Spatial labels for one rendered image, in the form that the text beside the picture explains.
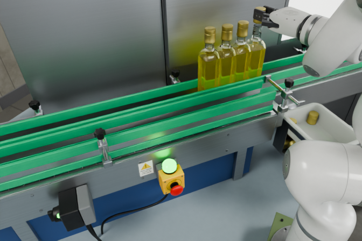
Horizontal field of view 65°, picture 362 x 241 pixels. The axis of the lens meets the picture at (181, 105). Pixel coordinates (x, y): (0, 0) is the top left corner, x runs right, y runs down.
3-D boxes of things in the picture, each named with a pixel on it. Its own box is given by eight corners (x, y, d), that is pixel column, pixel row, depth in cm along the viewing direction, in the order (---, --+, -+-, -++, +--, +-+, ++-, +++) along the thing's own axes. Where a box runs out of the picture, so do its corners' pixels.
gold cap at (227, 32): (228, 35, 92) (229, 22, 89) (234, 40, 89) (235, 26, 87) (218, 37, 91) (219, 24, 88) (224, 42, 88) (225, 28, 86)
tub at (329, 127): (311, 118, 114) (317, 100, 109) (357, 156, 98) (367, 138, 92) (275, 129, 109) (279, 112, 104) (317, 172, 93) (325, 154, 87)
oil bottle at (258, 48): (250, 85, 111) (258, 34, 98) (258, 93, 107) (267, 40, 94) (237, 89, 109) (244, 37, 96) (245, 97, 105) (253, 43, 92)
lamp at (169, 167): (173, 161, 89) (173, 154, 87) (179, 171, 85) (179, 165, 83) (160, 165, 87) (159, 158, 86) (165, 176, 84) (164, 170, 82)
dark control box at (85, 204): (92, 200, 87) (86, 183, 82) (97, 222, 81) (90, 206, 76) (64, 209, 84) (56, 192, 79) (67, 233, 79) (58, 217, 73)
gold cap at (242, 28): (243, 32, 94) (245, 19, 91) (249, 36, 91) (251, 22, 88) (234, 34, 93) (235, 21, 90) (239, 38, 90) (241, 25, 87)
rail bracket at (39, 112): (53, 122, 97) (40, 90, 88) (54, 135, 92) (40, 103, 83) (40, 126, 96) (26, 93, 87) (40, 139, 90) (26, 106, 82)
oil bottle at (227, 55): (224, 93, 108) (229, 40, 94) (231, 101, 103) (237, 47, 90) (211, 96, 106) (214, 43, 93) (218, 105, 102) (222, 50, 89)
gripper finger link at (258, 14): (273, 13, 84) (255, 7, 88) (265, 16, 82) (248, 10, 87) (271, 24, 86) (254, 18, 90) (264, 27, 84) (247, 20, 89)
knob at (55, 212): (63, 210, 82) (51, 214, 81) (59, 201, 79) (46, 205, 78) (64, 224, 79) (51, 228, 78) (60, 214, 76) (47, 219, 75)
